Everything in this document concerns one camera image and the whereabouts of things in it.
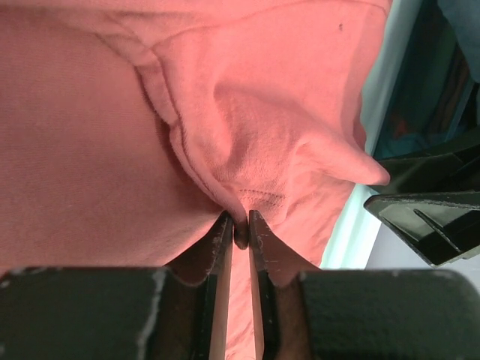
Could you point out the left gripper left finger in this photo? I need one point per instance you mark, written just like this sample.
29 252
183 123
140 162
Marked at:
177 311

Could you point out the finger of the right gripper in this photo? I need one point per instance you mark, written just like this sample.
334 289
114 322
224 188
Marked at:
450 166
440 228

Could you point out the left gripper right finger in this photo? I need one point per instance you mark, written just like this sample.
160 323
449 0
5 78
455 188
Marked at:
303 312

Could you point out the pink t shirt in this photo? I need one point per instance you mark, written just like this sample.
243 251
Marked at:
127 127

